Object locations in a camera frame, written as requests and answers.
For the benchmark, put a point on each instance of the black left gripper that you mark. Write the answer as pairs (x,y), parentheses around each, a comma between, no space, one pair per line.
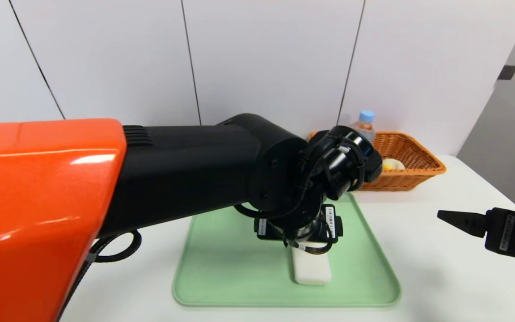
(331,221)

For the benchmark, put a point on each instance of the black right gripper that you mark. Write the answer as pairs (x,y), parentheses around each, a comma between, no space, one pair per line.
(504,231)

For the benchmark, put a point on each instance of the white rectangular soap bar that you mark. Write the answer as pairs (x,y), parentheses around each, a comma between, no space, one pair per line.
(312,270)

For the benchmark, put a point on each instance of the white bun with orange patch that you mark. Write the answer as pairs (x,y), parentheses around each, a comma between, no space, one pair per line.
(396,164)

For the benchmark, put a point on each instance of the clear water bottle blue cap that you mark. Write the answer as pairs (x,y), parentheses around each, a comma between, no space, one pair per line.
(365,123)

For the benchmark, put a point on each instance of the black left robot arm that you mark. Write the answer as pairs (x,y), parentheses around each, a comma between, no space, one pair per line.
(172,179)

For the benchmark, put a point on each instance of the orange wicker basket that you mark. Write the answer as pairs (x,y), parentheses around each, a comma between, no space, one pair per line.
(409,174)

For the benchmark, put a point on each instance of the light green plastic tray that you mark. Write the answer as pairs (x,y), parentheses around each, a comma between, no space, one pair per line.
(221,268)

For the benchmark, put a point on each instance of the dark square wall fixture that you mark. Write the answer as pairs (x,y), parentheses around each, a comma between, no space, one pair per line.
(507,72)

